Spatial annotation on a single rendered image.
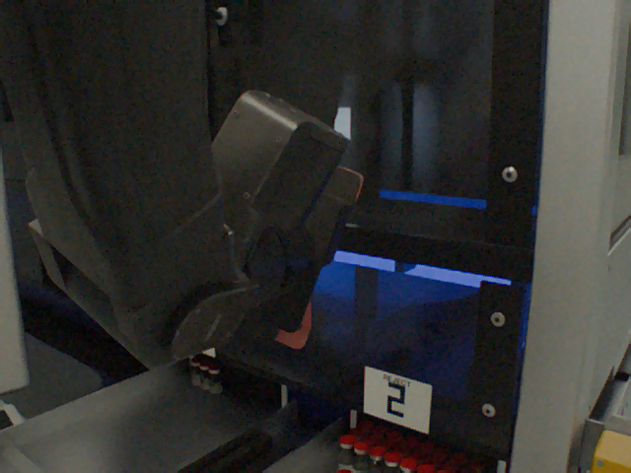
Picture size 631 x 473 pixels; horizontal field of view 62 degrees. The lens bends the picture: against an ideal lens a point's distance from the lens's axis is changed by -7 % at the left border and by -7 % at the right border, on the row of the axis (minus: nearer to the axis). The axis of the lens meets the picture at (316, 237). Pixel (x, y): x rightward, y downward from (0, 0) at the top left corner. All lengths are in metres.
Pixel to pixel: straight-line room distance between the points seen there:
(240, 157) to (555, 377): 0.39
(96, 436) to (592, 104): 0.76
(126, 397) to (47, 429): 0.14
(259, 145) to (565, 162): 0.32
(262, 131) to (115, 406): 0.74
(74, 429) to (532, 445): 0.64
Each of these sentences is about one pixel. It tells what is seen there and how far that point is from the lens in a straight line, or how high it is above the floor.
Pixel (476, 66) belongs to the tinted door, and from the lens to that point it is 0.56.
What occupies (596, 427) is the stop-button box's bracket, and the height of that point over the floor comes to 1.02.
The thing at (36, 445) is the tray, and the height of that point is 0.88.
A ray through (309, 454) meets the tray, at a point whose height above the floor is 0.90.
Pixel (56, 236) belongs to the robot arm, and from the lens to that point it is 0.23.
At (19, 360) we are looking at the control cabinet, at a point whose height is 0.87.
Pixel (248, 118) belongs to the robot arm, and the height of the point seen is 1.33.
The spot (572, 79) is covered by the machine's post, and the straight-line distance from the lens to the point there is 0.52.
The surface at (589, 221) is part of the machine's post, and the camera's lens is 0.52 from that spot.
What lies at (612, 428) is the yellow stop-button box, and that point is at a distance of 0.64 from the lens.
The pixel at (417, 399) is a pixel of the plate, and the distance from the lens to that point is 0.64.
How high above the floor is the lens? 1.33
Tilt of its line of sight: 12 degrees down
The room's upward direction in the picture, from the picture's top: straight up
